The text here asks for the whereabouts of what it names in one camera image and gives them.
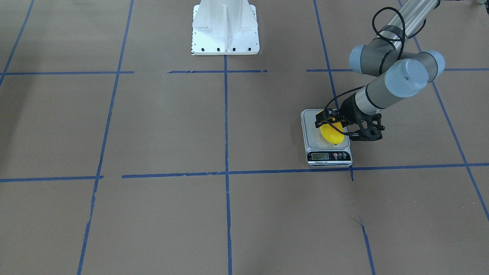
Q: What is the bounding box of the yellow mango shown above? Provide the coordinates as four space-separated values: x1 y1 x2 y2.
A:
319 118 345 146

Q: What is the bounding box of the silver digital kitchen scale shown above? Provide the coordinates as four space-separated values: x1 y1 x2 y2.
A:
301 108 353 168

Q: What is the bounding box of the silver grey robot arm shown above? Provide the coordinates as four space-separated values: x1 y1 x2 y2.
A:
315 0 445 145

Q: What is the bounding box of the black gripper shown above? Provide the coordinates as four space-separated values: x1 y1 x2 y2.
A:
315 95 384 141

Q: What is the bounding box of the brown paper table cover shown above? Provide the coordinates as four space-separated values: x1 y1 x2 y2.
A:
1 0 488 275

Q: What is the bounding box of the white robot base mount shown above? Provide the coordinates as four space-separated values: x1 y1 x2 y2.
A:
191 0 260 55

